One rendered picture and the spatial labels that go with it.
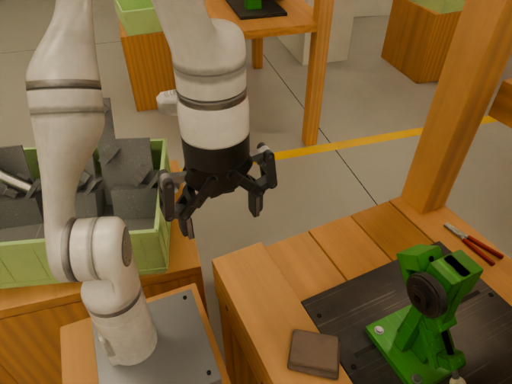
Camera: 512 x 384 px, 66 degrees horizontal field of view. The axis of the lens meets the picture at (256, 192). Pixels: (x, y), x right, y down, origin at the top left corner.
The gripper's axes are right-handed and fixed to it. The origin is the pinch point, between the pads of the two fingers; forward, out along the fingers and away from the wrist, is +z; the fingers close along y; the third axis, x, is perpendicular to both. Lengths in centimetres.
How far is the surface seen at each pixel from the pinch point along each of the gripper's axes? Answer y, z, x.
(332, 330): 21.5, 39.9, -3.1
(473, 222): 175, 130, 55
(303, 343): 13.5, 36.9, -4.2
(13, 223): -41, 44, 66
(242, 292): 8.1, 39.9, 13.6
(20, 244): -36, 34, 45
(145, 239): -8, 37, 37
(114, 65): 25, 130, 373
